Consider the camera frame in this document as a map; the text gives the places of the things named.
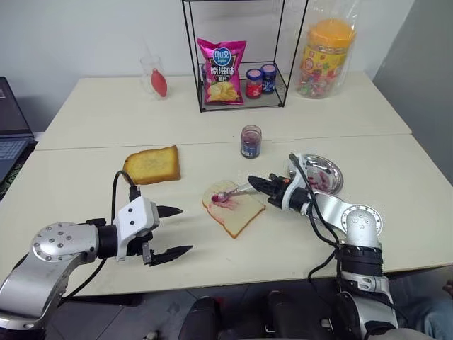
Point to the pink chips bag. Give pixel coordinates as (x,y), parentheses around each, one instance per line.
(223,74)

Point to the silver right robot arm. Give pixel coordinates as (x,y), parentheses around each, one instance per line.
(361,226)

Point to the orange-lid candy jar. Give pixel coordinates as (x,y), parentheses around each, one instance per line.
(325,60)

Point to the person leg in jeans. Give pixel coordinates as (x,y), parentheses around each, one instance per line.
(435,318)

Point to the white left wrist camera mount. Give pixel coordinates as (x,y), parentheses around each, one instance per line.
(136,216)

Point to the red object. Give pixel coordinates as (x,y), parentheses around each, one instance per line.
(322,178)

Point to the golden toasted bread slice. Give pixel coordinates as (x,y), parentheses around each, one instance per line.
(154,164)

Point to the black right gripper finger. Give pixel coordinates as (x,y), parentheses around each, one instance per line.
(265,181)
(269,191)

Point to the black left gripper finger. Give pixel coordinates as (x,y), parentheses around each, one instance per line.
(171,254)
(170,212)

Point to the open grey laptop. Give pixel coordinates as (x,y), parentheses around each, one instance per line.
(10,117)

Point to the clear glass cup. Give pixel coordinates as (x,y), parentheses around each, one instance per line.
(147,71)

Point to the black green mouse pad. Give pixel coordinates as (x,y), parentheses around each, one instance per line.
(17,170)

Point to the blue lid jar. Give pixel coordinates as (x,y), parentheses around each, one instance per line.
(269,79)

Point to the round metal plate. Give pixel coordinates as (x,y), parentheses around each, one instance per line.
(331,166)

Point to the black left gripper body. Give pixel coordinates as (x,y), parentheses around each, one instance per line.
(143,249)

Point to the open blue-label jam jar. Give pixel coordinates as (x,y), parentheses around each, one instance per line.
(251,143)

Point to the dark rounded shape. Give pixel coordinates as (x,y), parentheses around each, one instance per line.
(283,315)
(201,318)

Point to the red rubber bulb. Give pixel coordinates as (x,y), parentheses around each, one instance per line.
(159,83)

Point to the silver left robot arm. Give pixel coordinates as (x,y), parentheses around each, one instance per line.
(53,244)

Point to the white bread slice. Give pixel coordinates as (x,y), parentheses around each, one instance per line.
(240,216)

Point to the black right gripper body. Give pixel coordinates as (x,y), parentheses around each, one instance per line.
(277,198)

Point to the clear plastic bag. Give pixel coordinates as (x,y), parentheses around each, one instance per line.
(345,14)

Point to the metal spoon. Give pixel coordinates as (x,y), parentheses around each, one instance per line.
(221,197)

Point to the red lid jar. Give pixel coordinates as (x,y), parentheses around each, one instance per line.
(254,85)

